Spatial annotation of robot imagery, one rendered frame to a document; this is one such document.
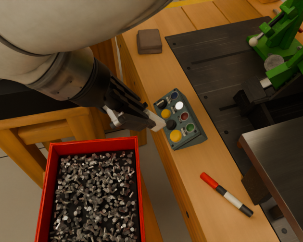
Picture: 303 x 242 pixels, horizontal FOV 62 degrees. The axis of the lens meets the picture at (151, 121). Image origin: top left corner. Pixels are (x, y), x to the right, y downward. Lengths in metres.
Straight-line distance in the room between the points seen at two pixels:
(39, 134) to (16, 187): 0.85
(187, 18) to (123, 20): 0.89
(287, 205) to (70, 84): 0.31
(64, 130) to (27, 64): 0.63
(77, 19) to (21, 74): 0.14
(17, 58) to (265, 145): 0.33
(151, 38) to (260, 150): 0.58
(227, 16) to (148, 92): 0.52
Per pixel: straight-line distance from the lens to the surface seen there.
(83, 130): 0.89
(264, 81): 0.69
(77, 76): 0.34
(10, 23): 0.22
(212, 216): 0.58
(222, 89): 0.77
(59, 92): 0.35
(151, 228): 0.66
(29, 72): 0.32
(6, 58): 0.28
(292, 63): 0.55
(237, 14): 1.13
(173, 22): 1.03
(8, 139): 0.93
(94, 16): 0.18
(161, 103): 0.65
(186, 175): 0.60
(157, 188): 1.54
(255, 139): 0.40
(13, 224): 1.66
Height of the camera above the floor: 1.44
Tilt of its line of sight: 55 degrees down
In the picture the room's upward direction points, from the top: straight up
